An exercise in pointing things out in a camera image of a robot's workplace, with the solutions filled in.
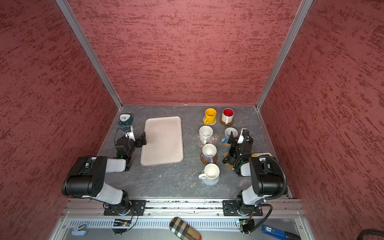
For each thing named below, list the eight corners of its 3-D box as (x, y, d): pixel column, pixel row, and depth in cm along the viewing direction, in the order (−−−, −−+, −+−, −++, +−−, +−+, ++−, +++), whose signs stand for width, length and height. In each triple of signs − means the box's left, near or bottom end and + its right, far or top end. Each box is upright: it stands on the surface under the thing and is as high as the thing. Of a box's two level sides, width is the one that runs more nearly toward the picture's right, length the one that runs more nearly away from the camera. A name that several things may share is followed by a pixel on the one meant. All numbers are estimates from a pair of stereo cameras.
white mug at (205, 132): (199, 148, 98) (199, 141, 91) (199, 133, 106) (199, 125, 99) (212, 148, 99) (214, 141, 91) (211, 133, 107) (212, 125, 99)
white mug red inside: (222, 127, 110) (224, 119, 103) (220, 115, 117) (222, 107, 110) (233, 127, 110) (235, 119, 103) (230, 115, 117) (233, 107, 110)
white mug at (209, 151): (202, 166, 90) (203, 160, 83) (201, 150, 97) (202, 143, 90) (215, 166, 90) (217, 160, 83) (214, 150, 98) (216, 143, 90)
